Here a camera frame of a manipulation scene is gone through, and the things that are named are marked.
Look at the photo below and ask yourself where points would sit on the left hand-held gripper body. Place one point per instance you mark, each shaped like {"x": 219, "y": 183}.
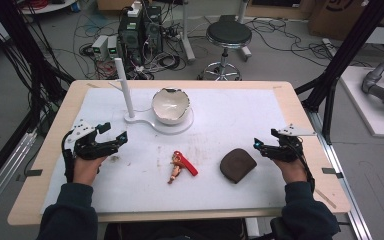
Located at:
{"x": 90, "y": 148}

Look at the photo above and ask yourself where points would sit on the white table mat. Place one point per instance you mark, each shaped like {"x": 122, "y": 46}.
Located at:
{"x": 213, "y": 193}

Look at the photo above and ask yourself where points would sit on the white stand with pole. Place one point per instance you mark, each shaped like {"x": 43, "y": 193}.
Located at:
{"x": 126, "y": 83}

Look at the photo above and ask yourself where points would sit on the brown tape strip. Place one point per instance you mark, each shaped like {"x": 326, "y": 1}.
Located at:
{"x": 325, "y": 198}

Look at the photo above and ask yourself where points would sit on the red toy figure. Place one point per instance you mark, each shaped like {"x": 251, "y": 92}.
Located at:
{"x": 184, "y": 163}

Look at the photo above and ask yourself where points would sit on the brown rock-like object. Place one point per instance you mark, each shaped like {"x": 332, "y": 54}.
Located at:
{"x": 237, "y": 165}

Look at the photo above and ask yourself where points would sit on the person's left hand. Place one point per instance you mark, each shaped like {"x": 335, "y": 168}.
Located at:
{"x": 87, "y": 168}

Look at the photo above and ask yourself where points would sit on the white platform board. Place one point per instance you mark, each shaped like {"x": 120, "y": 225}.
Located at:
{"x": 370, "y": 116}

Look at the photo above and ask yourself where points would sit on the person's right hand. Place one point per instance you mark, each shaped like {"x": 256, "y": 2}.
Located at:
{"x": 291, "y": 170}

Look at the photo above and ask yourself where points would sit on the grey tape piece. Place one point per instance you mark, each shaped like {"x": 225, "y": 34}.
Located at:
{"x": 331, "y": 172}
{"x": 33, "y": 173}

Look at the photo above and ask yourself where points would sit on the white eggshell-shaped bowl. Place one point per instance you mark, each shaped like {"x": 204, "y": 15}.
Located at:
{"x": 170, "y": 106}

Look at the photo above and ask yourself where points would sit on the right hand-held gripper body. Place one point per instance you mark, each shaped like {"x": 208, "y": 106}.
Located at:
{"x": 286, "y": 150}

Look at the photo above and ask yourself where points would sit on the grey power supply unit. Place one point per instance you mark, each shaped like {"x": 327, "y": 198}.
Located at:
{"x": 112, "y": 46}
{"x": 99, "y": 46}

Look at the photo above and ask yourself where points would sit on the black computer tower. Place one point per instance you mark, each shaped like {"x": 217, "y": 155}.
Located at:
{"x": 153, "y": 31}
{"x": 130, "y": 40}

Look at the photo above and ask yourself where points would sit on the white power strip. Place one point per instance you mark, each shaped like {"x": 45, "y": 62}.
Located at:
{"x": 135, "y": 10}

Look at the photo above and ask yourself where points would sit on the aluminium rail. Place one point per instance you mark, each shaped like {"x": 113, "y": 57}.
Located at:
{"x": 346, "y": 186}
{"x": 3, "y": 173}

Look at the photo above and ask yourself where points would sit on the person's lap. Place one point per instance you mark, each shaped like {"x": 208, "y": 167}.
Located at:
{"x": 176, "y": 230}

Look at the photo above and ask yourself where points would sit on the black metal frame post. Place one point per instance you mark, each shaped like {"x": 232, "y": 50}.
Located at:
{"x": 16, "y": 43}
{"x": 346, "y": 50}

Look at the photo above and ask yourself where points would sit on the white desk leg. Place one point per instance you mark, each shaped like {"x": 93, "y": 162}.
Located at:
{"x": 243, "y": 30}
{"x": 187, "y": 36}

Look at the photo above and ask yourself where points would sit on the black round stool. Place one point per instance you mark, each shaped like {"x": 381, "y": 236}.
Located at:
{"x": 228, "y": 35}

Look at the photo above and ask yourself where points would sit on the cardboard box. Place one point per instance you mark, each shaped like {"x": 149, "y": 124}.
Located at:
{"x": 340, "y": 16}

